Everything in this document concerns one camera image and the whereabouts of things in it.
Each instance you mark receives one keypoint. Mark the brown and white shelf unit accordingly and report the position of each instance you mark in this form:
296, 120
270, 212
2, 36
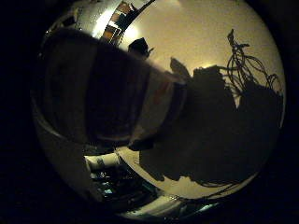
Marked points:
120, 18

